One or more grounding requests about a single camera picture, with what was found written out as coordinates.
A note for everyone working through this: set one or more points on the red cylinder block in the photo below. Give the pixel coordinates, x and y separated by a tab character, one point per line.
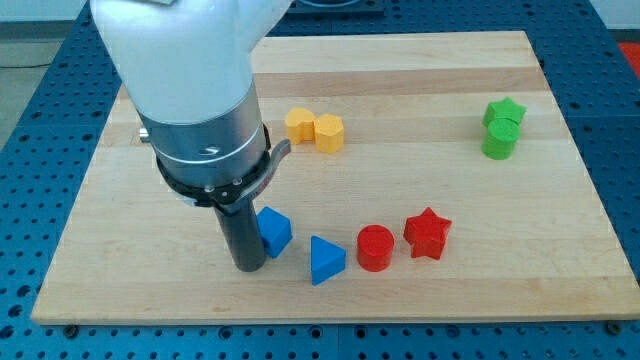
375	244

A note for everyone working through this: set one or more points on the green cylinder block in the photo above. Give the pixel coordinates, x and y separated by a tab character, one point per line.
500	139

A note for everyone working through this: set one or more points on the green star block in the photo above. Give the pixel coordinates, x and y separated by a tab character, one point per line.
506	108

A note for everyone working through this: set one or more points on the blue triangle block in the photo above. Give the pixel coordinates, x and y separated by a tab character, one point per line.
326	260

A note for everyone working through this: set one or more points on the red star block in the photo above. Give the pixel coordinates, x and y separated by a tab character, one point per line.
427	234

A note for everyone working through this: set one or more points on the blue cube block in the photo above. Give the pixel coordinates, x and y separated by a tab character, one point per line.
275	231

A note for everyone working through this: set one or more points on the yellow hexagon block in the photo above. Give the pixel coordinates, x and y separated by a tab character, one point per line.
329	133

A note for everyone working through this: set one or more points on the wooden board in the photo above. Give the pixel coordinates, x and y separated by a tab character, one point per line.
529	241

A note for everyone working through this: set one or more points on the yellow heart block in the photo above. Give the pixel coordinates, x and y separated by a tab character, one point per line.
300	125

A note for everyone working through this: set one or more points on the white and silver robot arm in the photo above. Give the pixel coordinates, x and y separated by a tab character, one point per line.
186	65

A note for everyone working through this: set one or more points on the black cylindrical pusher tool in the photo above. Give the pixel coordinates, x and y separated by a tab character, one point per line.
241	232

